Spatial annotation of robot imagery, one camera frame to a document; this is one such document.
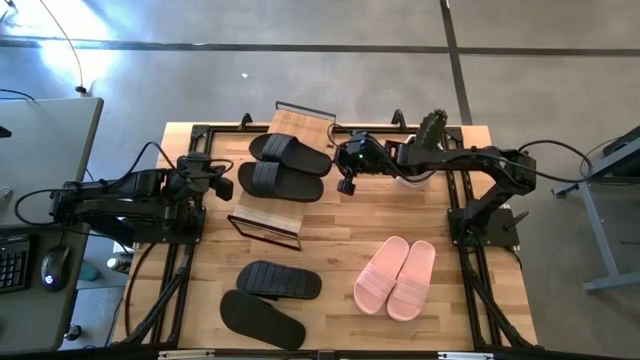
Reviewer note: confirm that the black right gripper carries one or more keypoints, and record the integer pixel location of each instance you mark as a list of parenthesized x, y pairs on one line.
[(365, 155)]

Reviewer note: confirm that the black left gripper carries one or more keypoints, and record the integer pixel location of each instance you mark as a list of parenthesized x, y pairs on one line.
[(192, 175)]

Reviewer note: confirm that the black slide sandal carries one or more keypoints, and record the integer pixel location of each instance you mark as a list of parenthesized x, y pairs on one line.
[(280, 280), (260, 320), (300, 155), (290, 185)]

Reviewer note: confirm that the pink slide sandal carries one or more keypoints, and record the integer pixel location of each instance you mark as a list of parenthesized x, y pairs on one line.
[(380, 275), (412, 285)]

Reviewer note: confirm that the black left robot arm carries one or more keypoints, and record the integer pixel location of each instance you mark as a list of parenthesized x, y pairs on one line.
[(100, 192)]

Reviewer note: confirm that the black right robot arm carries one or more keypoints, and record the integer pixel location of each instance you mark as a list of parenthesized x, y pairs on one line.
[(465, 156)]

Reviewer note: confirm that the white plant pot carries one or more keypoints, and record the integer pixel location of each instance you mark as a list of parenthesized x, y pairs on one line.
[(412, 182)]

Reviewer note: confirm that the green cactus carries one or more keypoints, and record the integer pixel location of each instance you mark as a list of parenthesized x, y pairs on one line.
[(431, 130)]

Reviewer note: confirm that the small white bottle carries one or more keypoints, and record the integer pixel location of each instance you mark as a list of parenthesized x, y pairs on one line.
[(119, 264)]

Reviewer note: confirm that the teal object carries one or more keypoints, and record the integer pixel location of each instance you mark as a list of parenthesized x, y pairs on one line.
[(90, 272)]

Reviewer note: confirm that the grey desk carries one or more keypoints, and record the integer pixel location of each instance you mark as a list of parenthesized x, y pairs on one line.
[(45, 145)]

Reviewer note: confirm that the black computer mouse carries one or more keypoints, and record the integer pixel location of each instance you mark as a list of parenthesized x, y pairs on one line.
[(55, 267)]

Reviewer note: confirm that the black keyboard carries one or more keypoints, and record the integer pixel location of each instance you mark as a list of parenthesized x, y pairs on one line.
[(12, 265)]

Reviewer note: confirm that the grey metal stand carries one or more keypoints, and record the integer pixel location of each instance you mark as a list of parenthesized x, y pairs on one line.
[(600, 235)]

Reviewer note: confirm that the black metal table frame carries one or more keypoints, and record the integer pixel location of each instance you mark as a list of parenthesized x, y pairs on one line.
[(198, 131)]

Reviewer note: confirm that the black metal frame bracket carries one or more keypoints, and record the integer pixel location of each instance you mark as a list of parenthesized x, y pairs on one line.
[(245, 120), (398, 119)]

